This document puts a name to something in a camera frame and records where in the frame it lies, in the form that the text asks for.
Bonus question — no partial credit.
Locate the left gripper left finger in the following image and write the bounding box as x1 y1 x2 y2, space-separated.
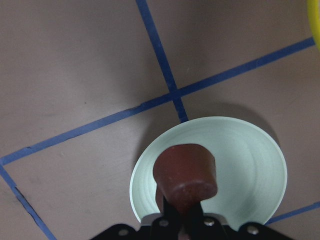
162 197 182 240

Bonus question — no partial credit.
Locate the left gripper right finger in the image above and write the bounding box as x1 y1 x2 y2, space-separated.
189 203 229 240

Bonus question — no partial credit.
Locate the dark brown bun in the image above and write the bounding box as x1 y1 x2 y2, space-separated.
152 143 218 215

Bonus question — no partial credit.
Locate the yellow steamer layer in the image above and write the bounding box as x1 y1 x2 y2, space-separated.
306 0 320 50

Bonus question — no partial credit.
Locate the light green plate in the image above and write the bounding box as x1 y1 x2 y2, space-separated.
129 116 287 230

